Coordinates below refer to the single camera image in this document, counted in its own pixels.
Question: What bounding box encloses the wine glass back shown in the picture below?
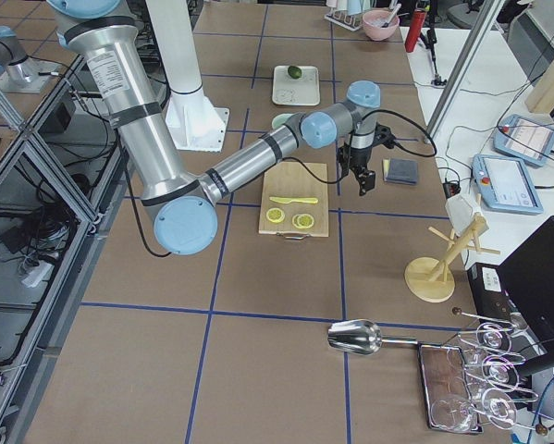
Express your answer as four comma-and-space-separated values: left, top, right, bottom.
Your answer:
458, 323, 511, 354

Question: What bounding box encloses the wine glass front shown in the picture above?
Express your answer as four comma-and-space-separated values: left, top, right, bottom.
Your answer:
429, 388, 517, 434

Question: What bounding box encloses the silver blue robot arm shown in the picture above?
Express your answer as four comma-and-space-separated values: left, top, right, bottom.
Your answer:
49, 1, 381, 255
0, 25, 59, 93

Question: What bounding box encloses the red water bottle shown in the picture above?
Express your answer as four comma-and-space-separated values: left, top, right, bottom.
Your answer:
404, 9, 426, 53

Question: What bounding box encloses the blue teach pendant near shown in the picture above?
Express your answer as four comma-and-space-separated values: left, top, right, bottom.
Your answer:
472, 154, 544, 215

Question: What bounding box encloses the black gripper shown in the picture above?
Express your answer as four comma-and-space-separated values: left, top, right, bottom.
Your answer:
337, 124, 392, 196

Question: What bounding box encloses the white rectangular tray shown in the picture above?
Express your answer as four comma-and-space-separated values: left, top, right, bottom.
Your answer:
272, 65, 320, 106

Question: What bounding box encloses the wooden mug tree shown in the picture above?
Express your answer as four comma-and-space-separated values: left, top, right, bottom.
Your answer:
404, 212, 500, 303

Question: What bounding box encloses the green lime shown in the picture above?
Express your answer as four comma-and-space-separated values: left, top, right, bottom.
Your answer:
287, 66, 302, 80

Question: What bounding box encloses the black monitor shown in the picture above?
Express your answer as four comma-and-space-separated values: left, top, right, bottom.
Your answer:
498, 216, 554, 376

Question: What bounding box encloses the yellow plastic knife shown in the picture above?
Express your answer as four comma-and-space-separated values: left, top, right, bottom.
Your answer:
269, 196, 319, 204

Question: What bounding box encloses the metal scoop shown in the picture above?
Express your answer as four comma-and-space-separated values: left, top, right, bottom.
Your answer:
327, 319, 419, 356

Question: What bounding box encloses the aluminium frame post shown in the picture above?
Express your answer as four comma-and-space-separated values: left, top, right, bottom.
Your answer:
427, 0, 505, 141

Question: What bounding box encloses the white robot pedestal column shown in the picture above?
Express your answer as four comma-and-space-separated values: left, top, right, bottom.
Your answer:
146, 0, 229, 153

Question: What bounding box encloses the light green bowl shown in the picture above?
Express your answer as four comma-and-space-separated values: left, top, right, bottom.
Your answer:
271, 113, 291, 130

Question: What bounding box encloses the bamboo cutting board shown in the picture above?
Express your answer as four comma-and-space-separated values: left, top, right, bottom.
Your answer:
258, 161, 329, 239

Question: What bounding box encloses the wine glass middle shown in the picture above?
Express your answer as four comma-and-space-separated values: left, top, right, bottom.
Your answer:
464, 352, 520, 391

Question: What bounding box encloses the wine glass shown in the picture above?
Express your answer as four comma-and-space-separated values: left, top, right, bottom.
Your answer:
458, 323, 511, 354
464, 352, 520, 391
429, 388, 517, 434

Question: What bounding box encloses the pink mixing bowl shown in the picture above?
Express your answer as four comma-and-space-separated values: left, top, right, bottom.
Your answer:
362, 9, 400, 42

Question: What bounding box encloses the white dish rack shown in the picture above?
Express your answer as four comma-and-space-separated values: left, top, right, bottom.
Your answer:
324, 0, 372, 31

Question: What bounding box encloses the blue teach pendant far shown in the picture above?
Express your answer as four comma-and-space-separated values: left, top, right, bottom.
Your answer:
494, 114, 554, 167

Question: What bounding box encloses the glass rack tray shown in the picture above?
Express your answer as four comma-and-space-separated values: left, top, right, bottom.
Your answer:
417, 343, 484, 435

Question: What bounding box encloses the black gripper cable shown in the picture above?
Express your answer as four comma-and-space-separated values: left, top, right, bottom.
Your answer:
280, 108, 438, 184

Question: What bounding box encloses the grey yellow folded cloth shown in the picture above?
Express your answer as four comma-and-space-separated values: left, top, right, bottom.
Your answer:
382, 158, 419, 185

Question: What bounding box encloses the blue teach pendant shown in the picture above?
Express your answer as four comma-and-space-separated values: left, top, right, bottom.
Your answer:
472, 154, 544, 215
494, 114, 554, 167

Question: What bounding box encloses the lemon slice left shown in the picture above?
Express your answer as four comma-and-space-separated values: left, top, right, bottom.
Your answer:
265, 207, 286, 224

